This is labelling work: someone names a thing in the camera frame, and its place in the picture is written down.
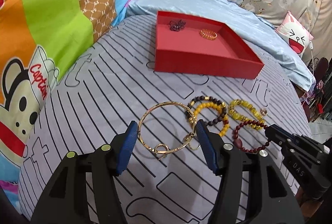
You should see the dark brown bead bracelet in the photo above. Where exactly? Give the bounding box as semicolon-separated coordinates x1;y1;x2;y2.
185;95;228;126

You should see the yellow jade chunky bracelet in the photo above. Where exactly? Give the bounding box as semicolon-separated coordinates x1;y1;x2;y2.
228;99;266;131

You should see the white cartoon cat cushion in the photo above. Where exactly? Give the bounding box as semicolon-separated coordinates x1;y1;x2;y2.
275;11;314;58

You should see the red shallow cardboard box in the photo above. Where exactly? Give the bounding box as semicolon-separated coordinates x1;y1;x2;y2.
154;11;264;80

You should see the dark purple bead chain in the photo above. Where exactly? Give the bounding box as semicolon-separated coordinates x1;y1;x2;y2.
169;19;187;32

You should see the colourful cartoon monkey quilt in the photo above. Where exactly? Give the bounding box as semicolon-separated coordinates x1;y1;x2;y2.
1;0;130;209

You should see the light blue pillow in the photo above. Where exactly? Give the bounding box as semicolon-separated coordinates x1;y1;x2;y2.
126;0;316;91

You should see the dark red bead bracelet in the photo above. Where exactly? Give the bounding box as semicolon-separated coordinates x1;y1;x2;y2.
231;119;272;154

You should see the thin gold bangle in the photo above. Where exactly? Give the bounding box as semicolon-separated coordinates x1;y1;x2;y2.
137;101;198;155

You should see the gold ring with stone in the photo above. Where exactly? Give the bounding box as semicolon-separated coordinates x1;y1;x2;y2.
151;143;171;161

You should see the wide gold filigree bangle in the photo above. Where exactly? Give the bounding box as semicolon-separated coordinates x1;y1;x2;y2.
199;29;218;40

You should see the yellow round bead bracelet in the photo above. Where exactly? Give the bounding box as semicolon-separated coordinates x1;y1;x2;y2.
193;101;230;137

